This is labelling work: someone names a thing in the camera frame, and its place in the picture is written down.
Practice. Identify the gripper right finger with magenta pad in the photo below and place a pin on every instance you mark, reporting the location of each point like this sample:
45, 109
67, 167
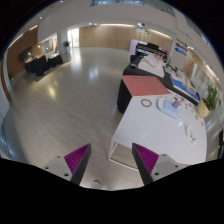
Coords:
153, 166

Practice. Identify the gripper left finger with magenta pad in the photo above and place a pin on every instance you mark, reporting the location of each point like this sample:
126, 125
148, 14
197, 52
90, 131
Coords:
72, 166

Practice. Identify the white charger with cable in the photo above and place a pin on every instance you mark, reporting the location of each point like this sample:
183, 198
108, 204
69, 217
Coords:
188, 129

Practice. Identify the white table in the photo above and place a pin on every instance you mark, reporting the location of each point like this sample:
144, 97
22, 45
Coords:
144, 124

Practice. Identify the light blue power strip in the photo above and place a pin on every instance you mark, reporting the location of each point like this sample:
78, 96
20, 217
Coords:
168, 107

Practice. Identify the yellow bag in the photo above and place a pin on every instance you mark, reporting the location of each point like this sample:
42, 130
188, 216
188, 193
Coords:
202, 109

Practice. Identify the pink board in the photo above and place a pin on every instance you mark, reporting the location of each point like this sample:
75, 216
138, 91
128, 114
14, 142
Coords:
144, 86

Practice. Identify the blue mat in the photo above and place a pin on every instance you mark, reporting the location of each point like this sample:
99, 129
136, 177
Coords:
186, 89

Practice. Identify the green potted plant right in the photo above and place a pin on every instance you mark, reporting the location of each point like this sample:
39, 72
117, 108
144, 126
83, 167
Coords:
211, 97

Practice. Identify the black draped table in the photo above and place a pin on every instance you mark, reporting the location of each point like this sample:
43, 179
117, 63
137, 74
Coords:
124, 95

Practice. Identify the black digital piano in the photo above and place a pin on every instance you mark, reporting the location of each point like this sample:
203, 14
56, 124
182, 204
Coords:
145, 49

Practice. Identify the distant potted plant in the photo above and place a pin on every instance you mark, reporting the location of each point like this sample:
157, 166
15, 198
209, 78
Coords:
66, 45

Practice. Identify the wall television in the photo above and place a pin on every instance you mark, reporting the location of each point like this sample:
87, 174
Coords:
23, 55

